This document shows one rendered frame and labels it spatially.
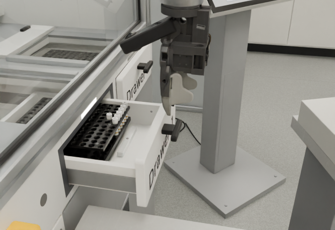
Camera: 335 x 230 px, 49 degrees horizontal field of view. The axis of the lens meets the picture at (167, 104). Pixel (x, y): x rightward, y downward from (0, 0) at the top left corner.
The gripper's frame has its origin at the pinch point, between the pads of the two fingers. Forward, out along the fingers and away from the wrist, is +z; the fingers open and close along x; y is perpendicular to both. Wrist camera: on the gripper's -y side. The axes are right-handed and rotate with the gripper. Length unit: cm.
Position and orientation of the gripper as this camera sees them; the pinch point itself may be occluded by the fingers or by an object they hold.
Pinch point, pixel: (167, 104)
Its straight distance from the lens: 73.3
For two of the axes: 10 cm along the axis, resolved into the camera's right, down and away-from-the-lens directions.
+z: -0.2, 8.7, 4.9
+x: 2.0, -4.7, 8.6
